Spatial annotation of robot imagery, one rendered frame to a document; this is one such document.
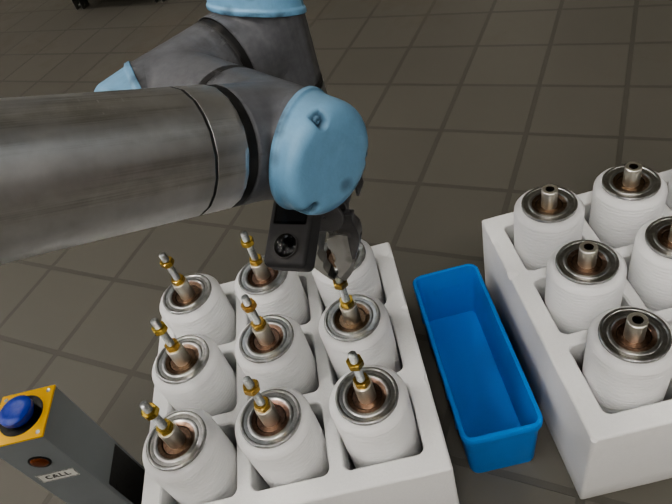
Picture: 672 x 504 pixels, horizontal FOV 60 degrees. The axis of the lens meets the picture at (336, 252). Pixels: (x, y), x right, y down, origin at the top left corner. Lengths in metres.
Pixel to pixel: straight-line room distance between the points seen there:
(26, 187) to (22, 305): 1.23
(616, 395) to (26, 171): 0.66
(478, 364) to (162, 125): 0.78
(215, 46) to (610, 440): 0.60
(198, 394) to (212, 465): 0.11
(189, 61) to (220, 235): 0.94
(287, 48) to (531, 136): 0.99
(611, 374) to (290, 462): 0.38
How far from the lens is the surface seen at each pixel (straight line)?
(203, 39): 0.48
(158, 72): 0.45
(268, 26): 0.49
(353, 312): 0.75
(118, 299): 1.35
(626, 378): 0.74
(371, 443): 0.70
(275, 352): 0.77
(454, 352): 1.02
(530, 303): 0.85
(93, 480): 0.87
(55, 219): 0.29
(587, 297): 0.79
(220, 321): 0.89
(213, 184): 0.33
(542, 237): 0.86
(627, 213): 0.90
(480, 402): 0.97
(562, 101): 1.54
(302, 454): 0.72
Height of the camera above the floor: 0.85
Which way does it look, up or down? 45 degrees down
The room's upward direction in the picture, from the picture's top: 18 degrees counter-clockwise
